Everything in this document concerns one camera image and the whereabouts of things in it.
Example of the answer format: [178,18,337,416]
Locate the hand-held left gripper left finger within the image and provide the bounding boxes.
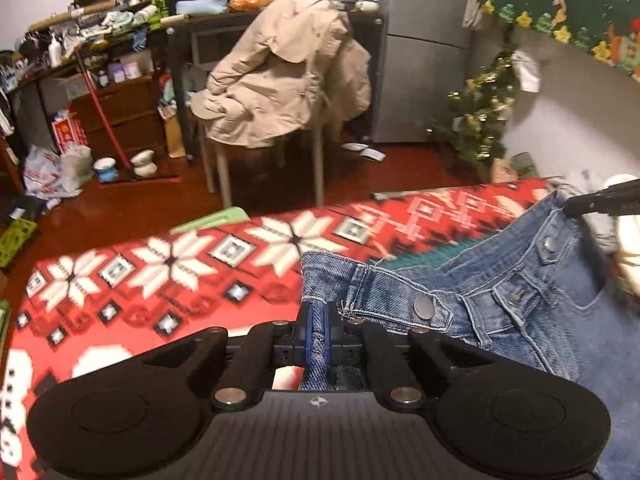
[142,302,318,408]

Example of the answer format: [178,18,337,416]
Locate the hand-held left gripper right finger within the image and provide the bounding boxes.
[322,302,493,408]

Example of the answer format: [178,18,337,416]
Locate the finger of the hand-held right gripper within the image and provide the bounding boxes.
[565,177,640,218]

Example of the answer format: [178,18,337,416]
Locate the blue denim jeans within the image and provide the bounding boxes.
[299,187,640,480]

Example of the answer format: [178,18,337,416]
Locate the white knit sweater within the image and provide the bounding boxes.
[602,175,640,311]

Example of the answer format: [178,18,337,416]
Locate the green gift box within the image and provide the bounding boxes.
[510,152,543,181]

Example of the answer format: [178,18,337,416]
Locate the red patterned blanket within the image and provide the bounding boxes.
[0,180,566,480]

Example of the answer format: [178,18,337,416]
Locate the small Christmas tree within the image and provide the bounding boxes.
[430,45,521,166]

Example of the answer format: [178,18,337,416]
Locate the light green board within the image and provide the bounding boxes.
[170,207,251,233]

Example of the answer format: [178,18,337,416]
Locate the pale chair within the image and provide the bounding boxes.
[197,110,346,206]

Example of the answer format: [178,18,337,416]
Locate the white paper scrap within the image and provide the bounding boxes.
[340,142,387,162]

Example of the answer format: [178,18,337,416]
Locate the grey refrigerator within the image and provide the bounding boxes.
[352,0,476,145]

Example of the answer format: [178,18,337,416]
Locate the white ceramic pot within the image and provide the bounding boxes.
[131,150,158,178]

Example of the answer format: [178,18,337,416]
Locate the brown paper bag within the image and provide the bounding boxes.
[160,105,187,158]

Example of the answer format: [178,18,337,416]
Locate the beige jacket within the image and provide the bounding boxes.
[192,0,373,150]

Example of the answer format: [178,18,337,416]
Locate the blue white bowl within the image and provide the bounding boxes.
[92,157,120,183]

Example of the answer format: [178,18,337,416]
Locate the wooden drawer cabinet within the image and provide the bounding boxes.
[70,77,168,153]

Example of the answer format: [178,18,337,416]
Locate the red broom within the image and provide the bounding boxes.
[75,45,181,183]

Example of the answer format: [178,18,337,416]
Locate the green lattice crate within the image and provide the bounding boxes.
[0,220,38,267]

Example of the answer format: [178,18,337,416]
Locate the white plastic bag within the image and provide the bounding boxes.
[22,142,96,198]

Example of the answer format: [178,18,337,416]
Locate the red white box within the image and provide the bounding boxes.
[52,110,90,156]

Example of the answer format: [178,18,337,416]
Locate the cluttered wooden shelf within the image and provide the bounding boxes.
[0,0,171,91]

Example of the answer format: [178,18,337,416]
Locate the white cloth on wall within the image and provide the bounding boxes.
[510,50,543,93]

